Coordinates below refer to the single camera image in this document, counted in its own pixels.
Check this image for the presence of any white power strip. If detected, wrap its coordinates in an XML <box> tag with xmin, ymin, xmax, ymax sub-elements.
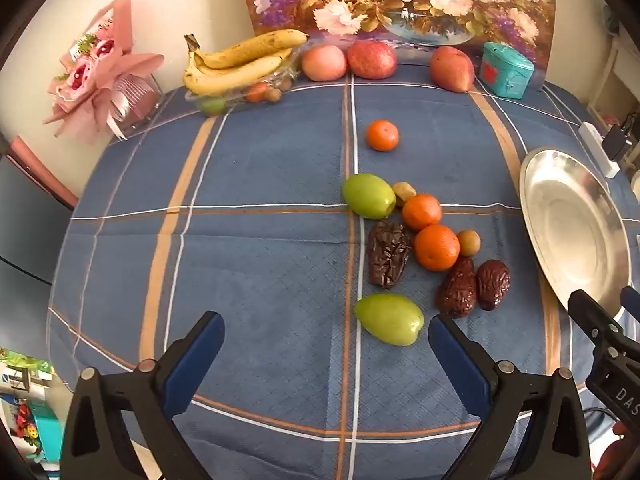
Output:
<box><xmin>579</xmin><ymin>121</ymin><xmax>621</xmax><ymax>177</ymax></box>

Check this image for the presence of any orange tangerine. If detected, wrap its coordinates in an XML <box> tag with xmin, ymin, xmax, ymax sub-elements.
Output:
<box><xmin>402</xmin><ymin>194</ymin><xmax>443</xmax><ymax>232</ymax></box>
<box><xmin>414</xmin><ymin>224</ymin><xmax>461</xmax><ymax>272</ymax></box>
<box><xmin>366</xmin><ymin>119</ymin><xmax>400</xmax><ymax>152</ymax></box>

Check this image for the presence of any long red dried date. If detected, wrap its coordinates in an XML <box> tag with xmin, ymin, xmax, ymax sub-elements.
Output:
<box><xmin>436</xmin><ymin>256</ymin><xmax>478</xmax><ymax>319</ymax></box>

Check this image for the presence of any blue plaid tablecloth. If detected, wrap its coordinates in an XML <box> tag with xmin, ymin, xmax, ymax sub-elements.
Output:
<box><xmin>46</xmin><ymin>77</ymin><xmax>640</xmax><ymax>480</ymax></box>

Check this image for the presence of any black charger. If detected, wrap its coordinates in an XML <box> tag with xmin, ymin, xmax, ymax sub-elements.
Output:
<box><xmin>601</xmin><ymin>112</ymin><xmax>640</xmax><ymax>161</ymax></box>

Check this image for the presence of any colourful toy pile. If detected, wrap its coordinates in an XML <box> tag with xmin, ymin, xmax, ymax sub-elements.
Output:
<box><xmin>0</xmin><ymin>347</ymin><xmax>66</xmax><ymax>461</ymax></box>

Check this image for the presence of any flower painting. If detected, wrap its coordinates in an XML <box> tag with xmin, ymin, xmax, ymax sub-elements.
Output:
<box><xmin>235</xmin><ymin>0</ymin><xmax>557</xmax><ymax>92</ymax></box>

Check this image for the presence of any steel plate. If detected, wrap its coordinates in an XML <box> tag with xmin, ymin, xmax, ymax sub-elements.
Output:
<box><xmin>519</xmin><ymin>147</ymin><xmax>633</xmax><ymax>323</ymax></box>

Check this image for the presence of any white desk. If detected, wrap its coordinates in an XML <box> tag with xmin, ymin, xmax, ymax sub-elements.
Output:
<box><xmin>585</xmin><ymin>5</ymin><xmax>640</xmax><ymax>126</ymax></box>

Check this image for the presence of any clear plastic tray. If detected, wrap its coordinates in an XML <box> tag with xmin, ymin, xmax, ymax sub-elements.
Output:
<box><xmin>185</xmin><ymin>45</ymin><xmax>306</xmax><ymax>117</ymax></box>

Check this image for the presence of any large red yellow apple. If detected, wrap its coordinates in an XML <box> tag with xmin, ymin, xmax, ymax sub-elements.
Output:
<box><xmin>430</xmin><ymin>46</ymin><xmax>476</xmax><ymax>93</ymax></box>

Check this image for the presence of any pale pink apple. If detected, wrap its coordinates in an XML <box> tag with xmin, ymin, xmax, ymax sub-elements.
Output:
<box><xmin>300</xmin><ymin>45</ymin><xmax>347</xmax><ymax>82</ymax></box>

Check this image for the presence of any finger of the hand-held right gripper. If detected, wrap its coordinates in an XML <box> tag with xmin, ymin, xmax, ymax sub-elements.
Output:
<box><xmin>567</xmin><ymin>289</ymin><xmax>640</xmax><ymax>357</ymax></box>
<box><xmin>619</xmin><ymin>285</ymin><xmax>640</xmax><ymax>322</ymax></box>

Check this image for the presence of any teal tin box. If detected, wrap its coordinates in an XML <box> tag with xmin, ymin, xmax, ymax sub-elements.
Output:
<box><xmin>478</xmin><ymin>41</ymin><xmax>535</xmax><ymax>100</ymax></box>

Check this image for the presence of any pink flower bouquet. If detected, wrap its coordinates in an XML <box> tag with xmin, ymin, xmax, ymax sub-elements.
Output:
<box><xmin>42</xmin><ymin>0</ymin><xmax>166</xmax><ymax>145</ymax></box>

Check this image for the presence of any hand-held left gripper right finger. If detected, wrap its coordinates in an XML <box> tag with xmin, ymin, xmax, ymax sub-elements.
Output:
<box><xmin>427</xmin><ymin>312</ymin><xmax>593</xmax><ymax>480</ymax></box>

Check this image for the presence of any oval red dried date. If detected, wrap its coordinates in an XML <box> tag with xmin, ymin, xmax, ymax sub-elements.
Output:
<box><xmin>475</xmin><ymin>259</ymin><xmax>512</xmax><ymax>312</ymax></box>

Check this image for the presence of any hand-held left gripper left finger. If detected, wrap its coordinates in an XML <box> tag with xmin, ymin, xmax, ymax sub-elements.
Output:
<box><xmin>59</xmin><ymin>311</ymin><xmax>226</xmax><ymax>480</ymax></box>

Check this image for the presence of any black wrinkled dried date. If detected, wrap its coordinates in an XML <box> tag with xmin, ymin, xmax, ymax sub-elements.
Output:
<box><xmin>367</xmin><ymin>221</ymin><xmax>413</xmax><ymax>290</ymax></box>

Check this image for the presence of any dark red apple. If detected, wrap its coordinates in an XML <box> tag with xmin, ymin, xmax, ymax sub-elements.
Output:
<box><xmin>347</xmin><ymin>40</ymin><xmax>398</xmax><ymax>80</ymax></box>

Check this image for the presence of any yellow banana bunch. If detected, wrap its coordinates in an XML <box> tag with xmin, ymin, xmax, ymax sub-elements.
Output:
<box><xmin>181</xmin><ymin>29</ymin><xmax>309</xmax><ymax>97</ymax></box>

